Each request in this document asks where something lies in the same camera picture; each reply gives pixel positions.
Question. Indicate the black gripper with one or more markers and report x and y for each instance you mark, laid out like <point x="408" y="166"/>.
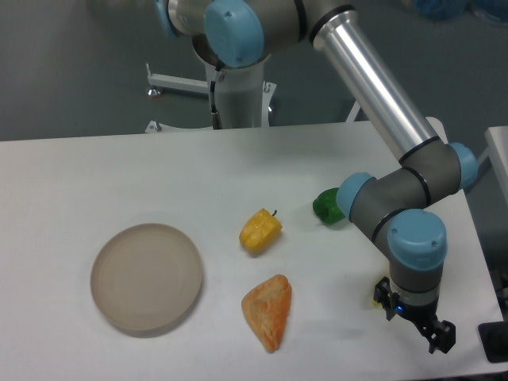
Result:
<point x="421" y="309"/>

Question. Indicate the yellow pepper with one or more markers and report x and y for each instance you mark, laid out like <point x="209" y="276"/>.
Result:
<point x="260" y="231"/>

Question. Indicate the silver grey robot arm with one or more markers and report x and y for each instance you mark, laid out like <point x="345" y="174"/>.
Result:
<point x="392" y="212"/>

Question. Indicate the green pepper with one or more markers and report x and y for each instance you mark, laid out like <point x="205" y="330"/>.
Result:
<point x="325" y="207"/>

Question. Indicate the black device at table edge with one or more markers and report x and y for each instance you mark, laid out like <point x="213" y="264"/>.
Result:
<point x="493" y="336"/>

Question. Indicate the white side table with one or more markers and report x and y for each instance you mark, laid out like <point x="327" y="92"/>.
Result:
<point x="487" y="200"/>

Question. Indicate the beige round plate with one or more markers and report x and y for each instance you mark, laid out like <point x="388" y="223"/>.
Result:
<point x="146" y="279"/>

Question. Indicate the blue bag in background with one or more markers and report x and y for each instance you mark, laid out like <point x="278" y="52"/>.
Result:
<point x="492" y="11"/>

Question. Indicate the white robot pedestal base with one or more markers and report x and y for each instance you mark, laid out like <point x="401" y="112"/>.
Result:
<point x="238" y="97"/>

